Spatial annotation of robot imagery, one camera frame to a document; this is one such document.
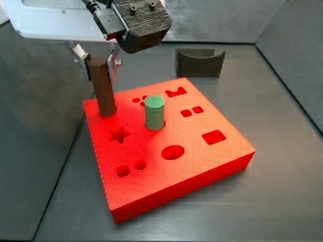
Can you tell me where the black curved holder stand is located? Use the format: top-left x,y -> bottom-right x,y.
174,48 -> 225,78

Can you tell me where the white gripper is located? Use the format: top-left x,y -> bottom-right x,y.
2,0 -> 125,82

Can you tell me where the green cylinder peg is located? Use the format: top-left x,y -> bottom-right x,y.
144,95 -> 165,130

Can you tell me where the red shape sorter block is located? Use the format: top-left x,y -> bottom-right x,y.
82,78 -> 254,223

